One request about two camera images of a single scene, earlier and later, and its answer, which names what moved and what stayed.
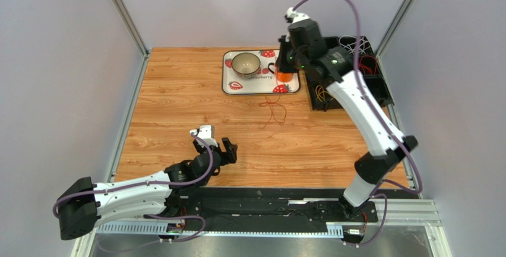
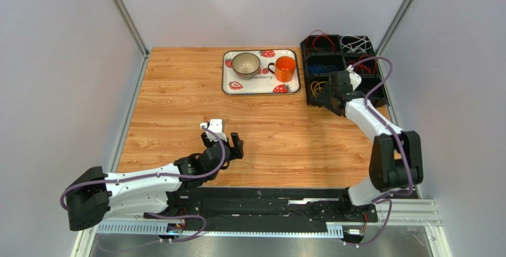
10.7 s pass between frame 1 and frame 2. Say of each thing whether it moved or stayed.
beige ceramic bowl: stayed
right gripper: moved
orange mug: stayed
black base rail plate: stayed
